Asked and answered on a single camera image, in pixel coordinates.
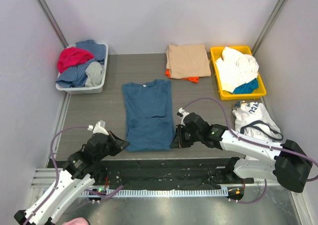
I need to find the dark blue t-shirt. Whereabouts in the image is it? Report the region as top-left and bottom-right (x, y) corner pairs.
(122, 79), (175, 152)

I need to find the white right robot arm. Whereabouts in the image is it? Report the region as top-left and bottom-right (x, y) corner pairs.
(171, 110), (313, 193)

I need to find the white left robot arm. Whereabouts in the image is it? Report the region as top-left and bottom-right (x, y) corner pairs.
(14, 132), (129, 225)

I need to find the folded orange t-shirt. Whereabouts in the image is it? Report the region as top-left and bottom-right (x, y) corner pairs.
(165, 69), (199, 83)

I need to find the white printed t-shirt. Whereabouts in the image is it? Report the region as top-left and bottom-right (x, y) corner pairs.
(233, 102), (284, 142)

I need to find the teal garment in tray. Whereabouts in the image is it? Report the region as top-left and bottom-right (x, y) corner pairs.
(233, 79), (258, 94)

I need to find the folded beige t-shirt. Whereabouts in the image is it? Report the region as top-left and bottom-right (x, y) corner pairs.
(165, 44), (211, 79)

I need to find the blue checked shirt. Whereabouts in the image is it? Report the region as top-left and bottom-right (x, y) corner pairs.
(56, 40), (106, 88)

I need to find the white t-shirt in tray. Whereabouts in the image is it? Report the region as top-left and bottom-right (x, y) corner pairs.
(216, 47), (259, 94)

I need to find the grey garment in bin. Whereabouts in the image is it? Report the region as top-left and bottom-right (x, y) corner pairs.
(85, 62), (103, 87)

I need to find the pink object at bottom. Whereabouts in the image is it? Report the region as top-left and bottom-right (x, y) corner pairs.
(62, 218), (89, 225)

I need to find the pink red garment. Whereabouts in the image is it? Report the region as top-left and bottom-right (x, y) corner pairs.
(57, 47), (94, 73)

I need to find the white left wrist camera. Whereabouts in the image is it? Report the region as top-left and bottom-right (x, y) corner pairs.
(87, 120), (109, 136)

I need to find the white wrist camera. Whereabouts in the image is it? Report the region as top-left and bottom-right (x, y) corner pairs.
(87, 120), (109, 136)
(177, 108), (189, 125)

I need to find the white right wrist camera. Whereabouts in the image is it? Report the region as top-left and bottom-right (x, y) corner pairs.
(177, 108), (189, 125)

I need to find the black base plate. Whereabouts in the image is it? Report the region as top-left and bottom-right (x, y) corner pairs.
(47, 156), (255, 190)

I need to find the slotted cable duct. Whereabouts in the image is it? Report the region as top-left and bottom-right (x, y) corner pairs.
(81, 188), (229, 198)

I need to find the aluminium rail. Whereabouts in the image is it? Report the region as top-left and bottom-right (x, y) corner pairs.
(31, 168), (56, 188)

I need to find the right aluminium frame post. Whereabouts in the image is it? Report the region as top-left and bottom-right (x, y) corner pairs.
(251, 0), (288, 56)

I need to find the aluminium frame post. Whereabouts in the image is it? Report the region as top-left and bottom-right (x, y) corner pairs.
(36, 0), (69, 48)
(251, 0), (288, 56)

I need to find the left aluminium frame post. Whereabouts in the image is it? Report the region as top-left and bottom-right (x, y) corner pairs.
(36, 0), (69, 48)

